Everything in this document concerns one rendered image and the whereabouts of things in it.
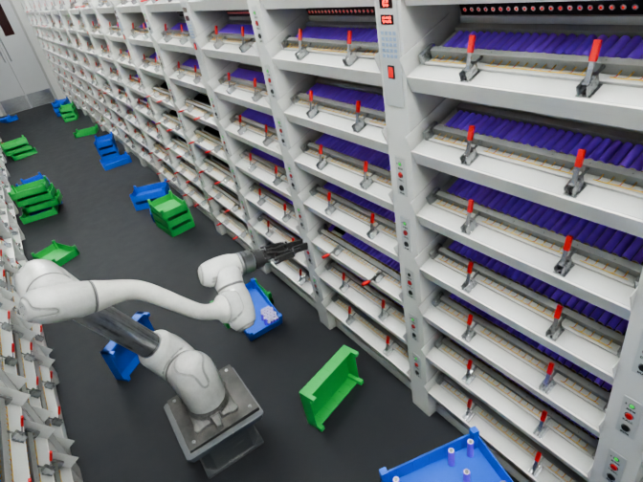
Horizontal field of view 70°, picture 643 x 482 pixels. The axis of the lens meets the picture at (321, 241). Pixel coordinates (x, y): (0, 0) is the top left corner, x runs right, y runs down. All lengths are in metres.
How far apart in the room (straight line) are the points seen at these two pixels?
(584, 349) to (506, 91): 0.64
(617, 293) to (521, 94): 0.46
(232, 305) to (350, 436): 0.75
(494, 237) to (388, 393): 1.07
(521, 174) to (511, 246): 0.20
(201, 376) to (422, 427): 0.89
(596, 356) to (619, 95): 0.61
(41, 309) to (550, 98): 1.35
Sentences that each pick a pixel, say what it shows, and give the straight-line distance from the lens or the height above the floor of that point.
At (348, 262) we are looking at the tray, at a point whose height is 0.56.
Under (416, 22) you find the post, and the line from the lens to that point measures 1.26.
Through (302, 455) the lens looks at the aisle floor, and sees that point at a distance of 2.02.
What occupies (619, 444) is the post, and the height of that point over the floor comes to 0.56.
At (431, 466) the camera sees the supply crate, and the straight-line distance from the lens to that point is 1.47.
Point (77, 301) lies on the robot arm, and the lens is 1.51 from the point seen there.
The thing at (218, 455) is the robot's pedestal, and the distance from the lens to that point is 2.03.
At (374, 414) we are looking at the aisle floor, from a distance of 2.08.
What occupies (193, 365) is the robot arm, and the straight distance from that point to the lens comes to 1.79.
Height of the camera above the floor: 1.67
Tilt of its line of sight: 32 degrees down
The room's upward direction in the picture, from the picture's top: 11 degrees counter-clockwise
